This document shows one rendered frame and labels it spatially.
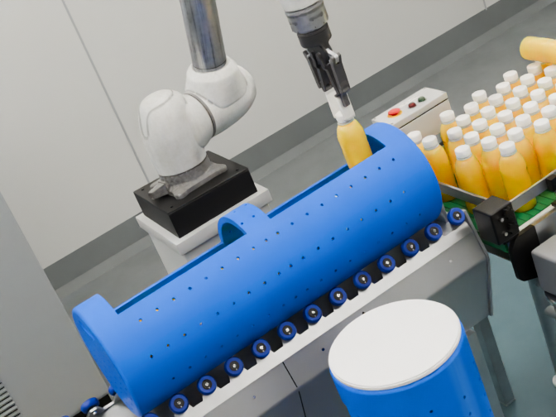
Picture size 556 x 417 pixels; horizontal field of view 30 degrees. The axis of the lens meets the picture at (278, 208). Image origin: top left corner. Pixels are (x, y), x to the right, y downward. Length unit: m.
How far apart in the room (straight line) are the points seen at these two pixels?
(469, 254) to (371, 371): 0.66
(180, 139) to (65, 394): 1.52
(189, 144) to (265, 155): 2.69
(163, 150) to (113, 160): 2.36
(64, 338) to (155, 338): 1.85
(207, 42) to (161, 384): 1.09
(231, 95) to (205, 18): 0.25
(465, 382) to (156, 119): 1.26
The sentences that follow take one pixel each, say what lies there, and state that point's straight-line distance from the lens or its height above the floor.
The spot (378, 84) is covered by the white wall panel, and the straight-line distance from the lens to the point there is 5.95.
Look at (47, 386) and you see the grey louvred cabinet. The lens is 4.12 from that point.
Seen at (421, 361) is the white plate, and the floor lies 1.04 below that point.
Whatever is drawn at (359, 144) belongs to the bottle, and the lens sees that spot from 2.47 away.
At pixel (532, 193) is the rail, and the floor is 0.96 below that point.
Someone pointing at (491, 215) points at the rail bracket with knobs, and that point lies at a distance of 2.50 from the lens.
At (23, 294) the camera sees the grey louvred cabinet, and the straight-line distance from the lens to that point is 3.96.
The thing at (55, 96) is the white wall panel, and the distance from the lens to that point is 5.15.
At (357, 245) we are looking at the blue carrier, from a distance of 2.40.
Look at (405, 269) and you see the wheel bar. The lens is 2.54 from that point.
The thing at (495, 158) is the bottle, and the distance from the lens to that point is 2.65.
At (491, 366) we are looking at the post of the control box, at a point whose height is 0.17.
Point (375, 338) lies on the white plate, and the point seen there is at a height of 1.04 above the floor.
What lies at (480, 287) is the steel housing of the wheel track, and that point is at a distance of 2.71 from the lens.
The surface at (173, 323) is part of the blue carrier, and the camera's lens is 2.25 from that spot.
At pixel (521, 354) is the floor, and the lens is 3.69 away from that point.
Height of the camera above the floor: 2.24
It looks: 26 degrees down
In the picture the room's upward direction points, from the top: 23 degrees counter-clockwise
